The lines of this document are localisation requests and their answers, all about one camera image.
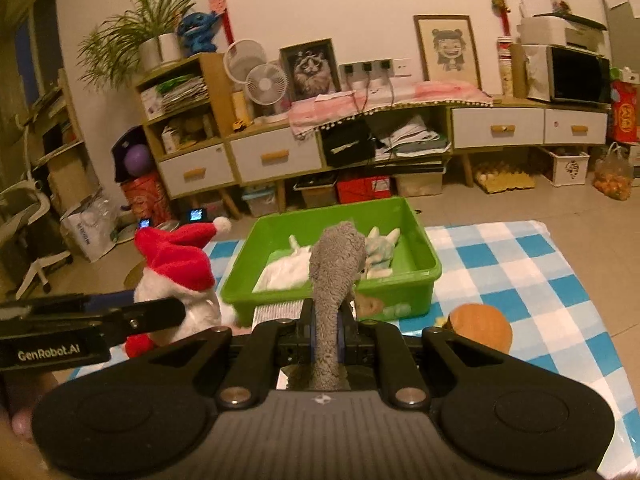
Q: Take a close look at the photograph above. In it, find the tall snack tube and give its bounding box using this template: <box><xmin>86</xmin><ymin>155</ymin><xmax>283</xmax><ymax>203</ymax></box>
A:
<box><xmin>496</xmin><ymin>36</ymin><xmax>516</xmax><ymax>98</ymax></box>

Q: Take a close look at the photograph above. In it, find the clear storage box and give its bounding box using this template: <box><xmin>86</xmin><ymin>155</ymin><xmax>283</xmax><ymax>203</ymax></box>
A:
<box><xmin>241</xmin><ymin>187</ymin><xmax>278</xmax><ymax>218</ymax></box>
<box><xmin>392</xmin><ymin>170</ymin><xmax>445</xmax><ymax>197</ymax></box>

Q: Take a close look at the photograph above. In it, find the dark bag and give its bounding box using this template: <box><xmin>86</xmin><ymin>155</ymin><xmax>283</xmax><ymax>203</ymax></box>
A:
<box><xmin>111</xmin><ymin>127</ymin><xmax>151</xmax><ymax>183</ymax></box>

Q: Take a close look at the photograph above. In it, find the small white fan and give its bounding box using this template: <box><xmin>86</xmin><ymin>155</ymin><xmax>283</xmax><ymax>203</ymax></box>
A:
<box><xmin>245</xmin><ymin>63</ymin><xmax>290</xmax><ymax>118</ymax></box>

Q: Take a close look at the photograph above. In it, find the grey refrigerator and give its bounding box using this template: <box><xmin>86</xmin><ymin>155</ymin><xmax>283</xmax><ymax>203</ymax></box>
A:
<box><xmin>592</xmin><ymin>0</ymin><xmax>640</xmax><ymax>86</ymax></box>

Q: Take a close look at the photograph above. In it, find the pile of papers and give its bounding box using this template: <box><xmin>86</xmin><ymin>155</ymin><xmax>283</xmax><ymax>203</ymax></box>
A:
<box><xmin>375</xmin><ymin>115</ymin><xmax>451</xmax><ymax>156</ymax></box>

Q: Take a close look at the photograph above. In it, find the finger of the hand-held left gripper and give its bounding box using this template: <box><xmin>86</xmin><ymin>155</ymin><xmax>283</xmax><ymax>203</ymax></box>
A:
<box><xmin>95</xmin><ymin>296</ymin><xmax>187</xmax><ymax>347</ymax></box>

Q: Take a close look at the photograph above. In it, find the egg tray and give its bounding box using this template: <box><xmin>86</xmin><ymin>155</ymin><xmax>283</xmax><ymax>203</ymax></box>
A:
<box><xmin>472</xmin><ymin>160</ymin><xmax>536</xmax><ymax>193</ymax></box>

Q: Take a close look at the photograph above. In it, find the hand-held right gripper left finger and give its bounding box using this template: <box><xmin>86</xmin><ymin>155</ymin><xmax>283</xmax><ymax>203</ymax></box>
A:
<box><xmin>145</xmin><ymin>300</ymin><xmax>321</xmax><ymax>408</ymax></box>

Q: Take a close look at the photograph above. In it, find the white wall socket strip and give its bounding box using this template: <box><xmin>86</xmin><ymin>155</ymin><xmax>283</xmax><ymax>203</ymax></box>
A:
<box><xmin>339</xmin><ymin>58</ymin><xmax>416</xmax><ymax>81</ymax></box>

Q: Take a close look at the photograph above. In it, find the blue alien plush toy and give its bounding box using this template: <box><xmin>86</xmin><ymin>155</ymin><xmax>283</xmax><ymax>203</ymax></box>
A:
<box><xmin>176</xmin><ymin>9</ymin><xmax>223</xmax><ymax>56</ymax></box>

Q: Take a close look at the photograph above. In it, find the white office chair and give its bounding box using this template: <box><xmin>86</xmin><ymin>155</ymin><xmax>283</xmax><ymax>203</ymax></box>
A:
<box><xmin>0</xmin><ymin>115</ymin><xmax>73</xmax><ymax>301</ymax></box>

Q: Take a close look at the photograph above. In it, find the microwave oven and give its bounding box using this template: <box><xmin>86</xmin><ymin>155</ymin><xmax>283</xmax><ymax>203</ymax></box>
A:
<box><xmin>522</xmin><ymin>44</ymin><xmax>612</xmax><ymax>106</ymax></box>

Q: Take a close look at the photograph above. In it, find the red white santa plush toy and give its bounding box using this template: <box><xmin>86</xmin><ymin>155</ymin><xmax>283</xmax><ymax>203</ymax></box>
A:
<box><xmin>124</xmin><ymin>216</ymin><xmax>241</xmax><ymax>358</ymax></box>

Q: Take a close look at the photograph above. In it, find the yellow packet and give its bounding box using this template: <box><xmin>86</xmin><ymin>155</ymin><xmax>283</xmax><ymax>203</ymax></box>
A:
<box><xmin>231</xmin><ymin>91</ymin><xmax>253</xmax><ymax>131</ymax></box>

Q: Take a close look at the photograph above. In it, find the purple ball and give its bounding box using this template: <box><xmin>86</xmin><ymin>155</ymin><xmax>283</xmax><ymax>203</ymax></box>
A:
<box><xmin>125</xmin><ymin>144</ymin><xmax>152</xmax><ymax>177</ymax></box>

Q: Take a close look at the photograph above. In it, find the stack of newspapers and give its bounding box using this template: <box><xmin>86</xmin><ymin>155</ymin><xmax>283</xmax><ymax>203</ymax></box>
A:
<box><xmin>157</xmin><ymin>75</ymin><xmax>210</xmax><ymax>113</ymax></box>

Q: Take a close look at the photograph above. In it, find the person's left hand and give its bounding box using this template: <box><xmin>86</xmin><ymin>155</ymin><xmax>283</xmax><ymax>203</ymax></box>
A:
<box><xmin>0</xmin><ymin>372</ymin><xmax>58</xmax><ymax>480</ymax></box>

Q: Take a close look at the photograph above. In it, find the silver wrapped box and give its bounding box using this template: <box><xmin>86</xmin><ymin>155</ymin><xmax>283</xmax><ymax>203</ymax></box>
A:
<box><xmin>252</xmin><ymin>302</ymin><xmax>307</xmax><ymax>333</ymax></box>

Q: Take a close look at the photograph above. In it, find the tall wooden shelf cabinet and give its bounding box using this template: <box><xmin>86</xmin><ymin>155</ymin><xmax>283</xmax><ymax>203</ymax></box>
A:
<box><xmin>135</xmin><ymin>52</ymin><xmax>241</xmax><ymax>218</ymax></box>

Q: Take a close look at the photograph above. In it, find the black bag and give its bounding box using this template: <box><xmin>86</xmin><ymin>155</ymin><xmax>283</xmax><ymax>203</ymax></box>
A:
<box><xmin>320</xmin><ymin>117</ymin><xmax>377</xmax><ymax>168</ymax></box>

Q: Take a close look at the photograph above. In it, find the grey plush elephant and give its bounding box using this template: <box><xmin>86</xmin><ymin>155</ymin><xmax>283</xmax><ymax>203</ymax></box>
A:
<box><xmin>287</xmin><ymin>220</ymin><xmax>368</xmax><ymax>392</ymax></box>

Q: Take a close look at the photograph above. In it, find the small white carton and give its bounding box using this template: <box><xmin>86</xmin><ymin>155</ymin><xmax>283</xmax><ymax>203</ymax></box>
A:
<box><xmin>140</xmin><ymin>85</ymin><xmax>163</xmax><ymax>121</ymax></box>

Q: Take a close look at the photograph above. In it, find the green plastic bin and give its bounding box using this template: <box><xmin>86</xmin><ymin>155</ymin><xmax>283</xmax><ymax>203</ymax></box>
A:
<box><xmin>220</xmin><ymin>196</ymin><xmax>443</xmax><ymax>328</ymax></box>

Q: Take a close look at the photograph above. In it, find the white plastic bag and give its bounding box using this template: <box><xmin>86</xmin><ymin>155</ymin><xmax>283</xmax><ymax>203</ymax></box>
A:
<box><xmin>60</xmin><ymin>200</ymin><xmax>121</xmax><ymax>263</ymax></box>

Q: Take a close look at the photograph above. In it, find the plastic bag of oranges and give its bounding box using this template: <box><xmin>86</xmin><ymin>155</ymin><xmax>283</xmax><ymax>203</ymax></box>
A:
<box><xmin>592</xmin><ymin>142</ymin><xmax>633</xmax><ymax>202</ymax></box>

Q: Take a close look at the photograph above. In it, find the red storage box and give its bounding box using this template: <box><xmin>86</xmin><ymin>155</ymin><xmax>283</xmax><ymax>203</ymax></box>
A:
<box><xmin>336</xmin><ymin>174</ymin><xmax>393</xmax><ymax>204</ymax></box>

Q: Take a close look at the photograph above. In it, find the pink cloth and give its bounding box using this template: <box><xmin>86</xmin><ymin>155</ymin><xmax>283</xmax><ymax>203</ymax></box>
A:
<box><xmin>289</xmin><ymin>80</ymin><xmax>493</xmax><ymax>138</ymax></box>

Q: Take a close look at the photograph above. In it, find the hamburger plush toy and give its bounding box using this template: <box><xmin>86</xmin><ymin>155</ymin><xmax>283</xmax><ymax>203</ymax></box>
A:
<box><xmin>440</xmin><ymin>304</ymin><xmax>514</xmax><ymax>356</ymax></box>

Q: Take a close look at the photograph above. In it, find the framed cartoon drawing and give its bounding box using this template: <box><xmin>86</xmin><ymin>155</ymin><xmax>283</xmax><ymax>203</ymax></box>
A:
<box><xmin>413</xmin><ymin>14</ymin><xmax>483</xmax><ymax>91</ymax></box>

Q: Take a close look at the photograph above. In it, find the white printer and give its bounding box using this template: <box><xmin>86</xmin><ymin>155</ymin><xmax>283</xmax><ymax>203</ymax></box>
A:
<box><xmin>516</xmin><ymin>14</ymin><xmax>608</xmax><ymax>52</ymax></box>

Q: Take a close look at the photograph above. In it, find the framed cat picture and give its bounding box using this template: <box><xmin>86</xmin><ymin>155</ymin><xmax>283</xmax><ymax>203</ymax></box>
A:
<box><xmin>279</xmin><ymin>37</ymin><xmax>343</xmax><ymax>103</ymax></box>

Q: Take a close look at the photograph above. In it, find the blue white checkered mat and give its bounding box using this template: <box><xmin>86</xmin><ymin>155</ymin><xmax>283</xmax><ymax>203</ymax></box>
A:
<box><xmin>65</xmin><ymin>220</ymin><xmax>640</xmax><ymax>480</ymax></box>

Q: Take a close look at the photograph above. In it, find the dark lid storage box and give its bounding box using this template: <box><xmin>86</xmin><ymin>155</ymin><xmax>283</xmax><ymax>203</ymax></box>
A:
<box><xmin>294</xmin><ymin>175</ymin><xmax>338</xmax><ymax>208</ymax></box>

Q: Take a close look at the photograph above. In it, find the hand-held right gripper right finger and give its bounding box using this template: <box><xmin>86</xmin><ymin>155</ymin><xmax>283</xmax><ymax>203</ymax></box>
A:
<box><xmin>337</xmin><ymin>305</ymin><xmax>507</xmax><ymax>408</ymax></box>

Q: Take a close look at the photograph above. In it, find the red gift box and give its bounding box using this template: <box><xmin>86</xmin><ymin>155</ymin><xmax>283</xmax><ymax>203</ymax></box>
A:
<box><xmin>609</xmin><ymin>80</ymin><xmax>640</xmax><ymax>143</ymax></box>

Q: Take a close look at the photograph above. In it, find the low wooden tv cabinet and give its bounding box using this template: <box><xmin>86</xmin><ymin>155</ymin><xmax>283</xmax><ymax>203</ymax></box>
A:
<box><xmin>225</xmin><ymin>95</ymin><xmax>613</xmax><ymax>213</ymax></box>

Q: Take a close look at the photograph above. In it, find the white basket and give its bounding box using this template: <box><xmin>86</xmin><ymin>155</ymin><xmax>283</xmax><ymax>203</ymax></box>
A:
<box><xmin>537</xmin><ymin>146</ymin><xmax>592</xmax><ymax>188</ymax></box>

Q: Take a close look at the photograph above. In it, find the potted green plant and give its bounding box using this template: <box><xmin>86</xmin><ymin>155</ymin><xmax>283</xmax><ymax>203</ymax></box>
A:
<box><xmin>77</xmin><ymin>0</ymin><xmax>203</xmax><ymax>78</ymax></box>

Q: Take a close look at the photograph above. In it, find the small pale plush animal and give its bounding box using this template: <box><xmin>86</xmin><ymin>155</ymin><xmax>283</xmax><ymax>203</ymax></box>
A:
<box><xmin>361</xmin><ymin>227</ymin><xmax>402</xmax><ymax>281</ymax></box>

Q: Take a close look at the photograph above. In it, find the large white fan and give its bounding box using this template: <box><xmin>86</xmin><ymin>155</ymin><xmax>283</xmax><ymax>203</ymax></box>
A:
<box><xmin>223</xmin><ymin>39</ymin><xmax>268</xmax><ymax>83</ymax></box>

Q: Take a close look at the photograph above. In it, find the white drawer with wooden handle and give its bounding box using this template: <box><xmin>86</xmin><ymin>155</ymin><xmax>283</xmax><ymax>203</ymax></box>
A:
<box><xmin>544</xmin><ymin>109</ymin><xmax>608</xmax><ymax>145</ymax></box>
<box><xmin>451</xmin><ymin>107</ymin><xmax>545</xmax><ymax>150</ymax></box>
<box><xmin>230</xmin><ymin>132</ymin><xmax>325</xmax><ymax>184</ymax></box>
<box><xmin>157</xmin><ymin>142</ymin><xmax>236</xmax><ymax>198</ymax></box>

